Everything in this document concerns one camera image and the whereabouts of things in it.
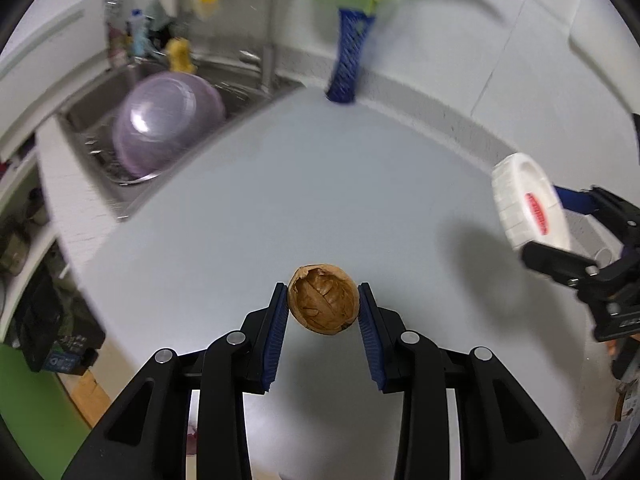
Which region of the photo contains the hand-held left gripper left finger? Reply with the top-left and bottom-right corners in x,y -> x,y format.
61,282 -> 290,480

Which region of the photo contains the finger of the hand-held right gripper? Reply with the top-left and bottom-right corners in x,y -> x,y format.
521,241 -> 601,286
552,185 -> 640,248

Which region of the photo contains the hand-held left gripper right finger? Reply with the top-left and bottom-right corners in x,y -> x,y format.
357,282 -> 586,480

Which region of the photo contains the brown walnut shell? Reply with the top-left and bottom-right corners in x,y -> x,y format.
286,264 -> 361,336

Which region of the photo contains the white lid with red label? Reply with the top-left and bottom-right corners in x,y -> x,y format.
491,152 -> 571,253

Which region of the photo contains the black bag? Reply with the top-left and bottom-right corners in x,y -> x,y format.
10,260 -> 106,373

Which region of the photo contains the purple plastic bowl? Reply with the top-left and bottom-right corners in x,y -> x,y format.
112,71 -> 226,178

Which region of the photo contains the blue lattice vase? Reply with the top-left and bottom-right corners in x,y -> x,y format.
325,7 -> 377,106

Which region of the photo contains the steel sink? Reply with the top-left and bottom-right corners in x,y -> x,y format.
55,55 -> 301,223

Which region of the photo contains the yellow sponge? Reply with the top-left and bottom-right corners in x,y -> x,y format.
167,39 -> 196,73

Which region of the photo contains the steel faucet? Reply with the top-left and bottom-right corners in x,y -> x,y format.
240,0 -> 278,96

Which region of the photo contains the blue detergent bottle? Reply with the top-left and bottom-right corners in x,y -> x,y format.
127,7 -> 151,58

